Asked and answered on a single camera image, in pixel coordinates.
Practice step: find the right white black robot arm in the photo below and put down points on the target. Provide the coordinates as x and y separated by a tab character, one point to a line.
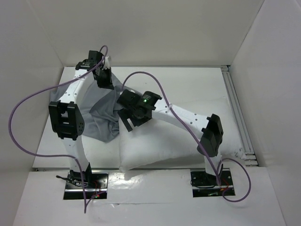
206	130

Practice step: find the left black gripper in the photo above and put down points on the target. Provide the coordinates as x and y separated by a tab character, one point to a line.
107	84

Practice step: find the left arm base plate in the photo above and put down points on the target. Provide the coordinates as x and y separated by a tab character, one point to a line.
96	186

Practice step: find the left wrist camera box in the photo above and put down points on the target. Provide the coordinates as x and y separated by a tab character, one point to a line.
106	63

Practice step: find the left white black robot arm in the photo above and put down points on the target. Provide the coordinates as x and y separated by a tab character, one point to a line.
65	116

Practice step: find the aluminium rail frame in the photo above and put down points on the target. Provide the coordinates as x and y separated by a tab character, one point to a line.
251	160

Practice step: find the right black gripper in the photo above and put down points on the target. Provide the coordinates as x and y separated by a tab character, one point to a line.
130	117

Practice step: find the white pillow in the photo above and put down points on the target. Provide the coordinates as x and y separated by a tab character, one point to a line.
157	140

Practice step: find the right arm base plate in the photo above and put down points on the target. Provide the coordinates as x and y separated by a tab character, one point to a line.
204	185

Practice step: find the grey pillowcase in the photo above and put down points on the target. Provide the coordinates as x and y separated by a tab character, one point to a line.
99	109

